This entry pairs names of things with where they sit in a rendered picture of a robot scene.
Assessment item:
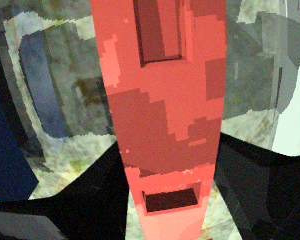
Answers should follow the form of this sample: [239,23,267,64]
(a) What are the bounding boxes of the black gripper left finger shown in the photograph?
[0,140,130,240]

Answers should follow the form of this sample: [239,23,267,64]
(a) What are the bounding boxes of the red toy airplane fuselage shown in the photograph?
[90,0,227,240]

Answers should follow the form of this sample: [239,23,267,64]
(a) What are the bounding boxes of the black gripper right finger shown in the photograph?
[213,132,300,240]

